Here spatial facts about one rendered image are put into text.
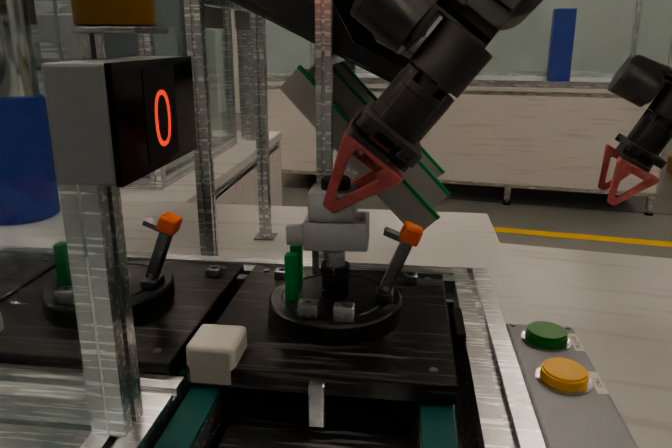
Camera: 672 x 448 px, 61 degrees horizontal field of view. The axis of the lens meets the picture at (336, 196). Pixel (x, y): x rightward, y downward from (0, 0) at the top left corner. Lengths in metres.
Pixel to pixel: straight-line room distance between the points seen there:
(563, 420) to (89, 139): 0.41
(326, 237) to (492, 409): 0.21
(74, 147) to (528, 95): 4.22
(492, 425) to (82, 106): 0.37
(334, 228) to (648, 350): 0.48
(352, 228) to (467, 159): 4.00
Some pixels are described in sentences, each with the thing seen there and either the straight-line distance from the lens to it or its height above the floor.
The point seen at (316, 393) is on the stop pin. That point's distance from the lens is 0.52.
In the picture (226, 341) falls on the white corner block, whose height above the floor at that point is 0.99.
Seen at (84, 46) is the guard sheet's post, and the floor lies 1.25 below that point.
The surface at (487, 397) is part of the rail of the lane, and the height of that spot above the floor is 0.96.
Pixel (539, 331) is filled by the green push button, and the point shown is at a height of 0.97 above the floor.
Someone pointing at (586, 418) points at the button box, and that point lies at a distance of 0.53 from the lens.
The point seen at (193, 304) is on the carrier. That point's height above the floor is 0.97.
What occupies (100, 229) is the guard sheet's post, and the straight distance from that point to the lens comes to 0.42.
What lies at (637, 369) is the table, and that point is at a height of 0.86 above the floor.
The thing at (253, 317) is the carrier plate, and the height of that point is 0.97.
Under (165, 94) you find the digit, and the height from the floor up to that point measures 1.22.
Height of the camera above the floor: 1.25
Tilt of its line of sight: 16 degrees down
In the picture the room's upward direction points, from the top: straight up
